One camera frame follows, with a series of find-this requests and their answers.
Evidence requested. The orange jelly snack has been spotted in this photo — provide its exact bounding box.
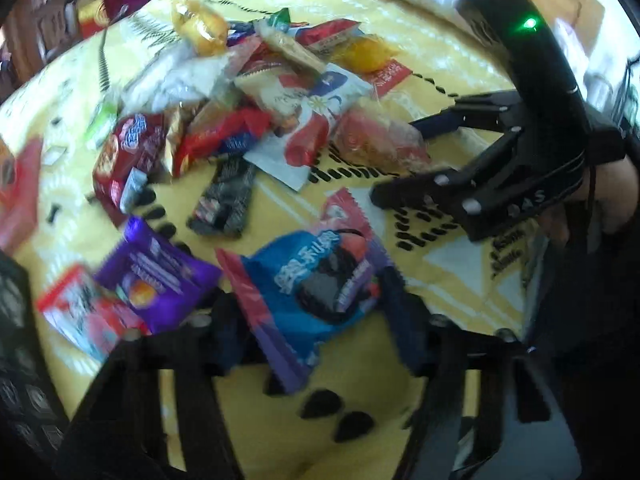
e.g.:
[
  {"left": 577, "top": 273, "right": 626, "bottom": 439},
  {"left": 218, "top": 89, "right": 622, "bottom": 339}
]
[{"left": 345, "top": 35, "right": 397, "bottom": 74}]

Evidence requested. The pile of assorted snacks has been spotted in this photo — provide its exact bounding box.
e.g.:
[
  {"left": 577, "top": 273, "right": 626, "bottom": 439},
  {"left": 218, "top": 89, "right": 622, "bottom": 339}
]
[{"left": 85, "top": 0, "right": 432, "bottom": 241}]

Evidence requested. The yellow bun in clear wrap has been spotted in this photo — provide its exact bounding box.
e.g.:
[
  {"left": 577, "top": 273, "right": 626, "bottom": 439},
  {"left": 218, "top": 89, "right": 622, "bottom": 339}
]
[{"left": 172, "top": 0, "right": 232, "bottom": 57}]

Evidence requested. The black box with icons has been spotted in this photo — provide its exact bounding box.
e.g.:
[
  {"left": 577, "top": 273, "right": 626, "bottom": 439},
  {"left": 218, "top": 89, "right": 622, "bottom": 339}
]
[{"left": 0, "top": 250, "right": 68, "bottom": 480}]

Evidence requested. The white puffy snack packet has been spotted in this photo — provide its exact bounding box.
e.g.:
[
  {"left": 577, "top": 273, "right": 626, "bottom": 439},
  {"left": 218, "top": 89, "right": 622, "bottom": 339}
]
[{"left": 121, "top": 39, "right": 237, "bottom": 112}]

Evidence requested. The white blue red packet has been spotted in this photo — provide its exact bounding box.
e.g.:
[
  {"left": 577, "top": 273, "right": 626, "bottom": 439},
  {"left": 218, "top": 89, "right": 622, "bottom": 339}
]
[{"left": 234, "top": 64, "right": 374, "bottom": 192}]

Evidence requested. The small green candy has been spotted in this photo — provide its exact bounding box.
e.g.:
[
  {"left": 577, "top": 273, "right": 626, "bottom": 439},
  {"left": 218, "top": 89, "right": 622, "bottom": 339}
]
[{"left": 84, "top": 101, "right": 119, "bottom": 144}]

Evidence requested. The small red packet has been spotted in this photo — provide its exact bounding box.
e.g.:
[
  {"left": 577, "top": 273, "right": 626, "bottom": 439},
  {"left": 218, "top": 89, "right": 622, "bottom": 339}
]
[{"left": 296, "top": 19, "right": 362, "bottom": 52}]

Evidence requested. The flat red sachet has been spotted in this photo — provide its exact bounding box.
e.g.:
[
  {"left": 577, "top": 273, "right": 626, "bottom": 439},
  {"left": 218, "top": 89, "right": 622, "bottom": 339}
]
[{"left": 371, "top": 59, "right": 414, "bottom": 99}]

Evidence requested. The black snack packet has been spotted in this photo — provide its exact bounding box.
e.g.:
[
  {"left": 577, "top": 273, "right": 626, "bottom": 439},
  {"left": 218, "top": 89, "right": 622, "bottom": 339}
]
[{"left": 186, "top": 156, "right": 259, "bottom": 239}]

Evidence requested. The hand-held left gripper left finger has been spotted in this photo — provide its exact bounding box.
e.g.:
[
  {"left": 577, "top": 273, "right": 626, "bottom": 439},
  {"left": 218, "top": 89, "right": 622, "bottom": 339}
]
[{"left": 55, "top": 294, "right": 257, "bottom": 480}]

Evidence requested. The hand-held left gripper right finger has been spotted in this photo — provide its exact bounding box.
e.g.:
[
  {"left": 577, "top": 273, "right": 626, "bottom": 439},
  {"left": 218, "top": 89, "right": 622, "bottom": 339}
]
[{"left": 387, "top": 270, "right": 583, "bottom": 480}]

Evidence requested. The blue pink cookie packet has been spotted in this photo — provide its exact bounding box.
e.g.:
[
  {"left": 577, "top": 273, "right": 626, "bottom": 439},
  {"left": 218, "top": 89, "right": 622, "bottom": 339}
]
[{"left": 216, "top": 187, "right": 402, "bottom": 393}]

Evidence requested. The person's right hand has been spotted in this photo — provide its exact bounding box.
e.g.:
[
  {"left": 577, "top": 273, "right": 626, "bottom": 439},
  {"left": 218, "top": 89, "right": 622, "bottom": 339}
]
[{"left": 547, "top": 160, "right": 640, "bottom": 242}]

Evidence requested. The orange clear snack packet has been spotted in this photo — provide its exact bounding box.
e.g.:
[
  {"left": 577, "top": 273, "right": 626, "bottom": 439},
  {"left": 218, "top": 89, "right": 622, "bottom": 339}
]
[{"left": 331, "top": 104, "right": 432, "bottom": 177}]

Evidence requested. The red yellow gift box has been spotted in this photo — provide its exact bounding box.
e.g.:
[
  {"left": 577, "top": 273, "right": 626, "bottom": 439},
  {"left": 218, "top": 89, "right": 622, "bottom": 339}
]
[{"left": 75, "top": 0, "right": 113, "bottom": 38}]

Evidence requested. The red white snack packet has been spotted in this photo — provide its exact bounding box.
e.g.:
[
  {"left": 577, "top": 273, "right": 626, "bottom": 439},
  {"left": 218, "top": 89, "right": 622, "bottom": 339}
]
[{"left": 36, "top": 264, "right": 152, "bottom": 362}]

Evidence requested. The red blue wrapper packet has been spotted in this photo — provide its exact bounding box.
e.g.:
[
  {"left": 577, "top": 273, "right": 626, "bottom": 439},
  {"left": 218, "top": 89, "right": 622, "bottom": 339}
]
[{"left": 174, "top": 106, "right": 272, "bottom": 177}]

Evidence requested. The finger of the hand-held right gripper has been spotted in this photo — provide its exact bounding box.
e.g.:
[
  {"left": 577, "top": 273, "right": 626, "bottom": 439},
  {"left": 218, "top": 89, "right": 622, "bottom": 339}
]
[
  {"left": 372, "top": 129, "right": 527, "bottom": 215},
  {"left": 410, "top": 91, "right": 526, "bottom": 137}
]

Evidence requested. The person's right forearm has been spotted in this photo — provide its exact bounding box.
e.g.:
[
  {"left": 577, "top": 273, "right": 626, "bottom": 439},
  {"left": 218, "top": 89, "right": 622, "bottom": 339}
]
[{"left": 530, "top": 230, "right": 640, "bottom": 480}]

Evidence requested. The purple snack packet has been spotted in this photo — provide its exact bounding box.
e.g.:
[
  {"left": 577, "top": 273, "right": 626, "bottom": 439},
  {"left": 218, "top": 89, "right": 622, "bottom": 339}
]
[{"left": 94, "top": 216, "right": 224, "bottom": 334}]

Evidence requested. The red flat box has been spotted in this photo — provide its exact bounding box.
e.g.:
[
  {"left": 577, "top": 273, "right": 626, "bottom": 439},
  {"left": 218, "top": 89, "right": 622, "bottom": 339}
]
[{"left": 0, "top": 137, "right": 45, "bottom": 256}]

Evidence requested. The red packet with blue logo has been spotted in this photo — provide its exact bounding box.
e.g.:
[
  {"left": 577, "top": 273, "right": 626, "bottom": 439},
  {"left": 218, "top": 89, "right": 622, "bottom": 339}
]
[{"left": 91, "top": 111, "right": 169, "bottom": 227}]

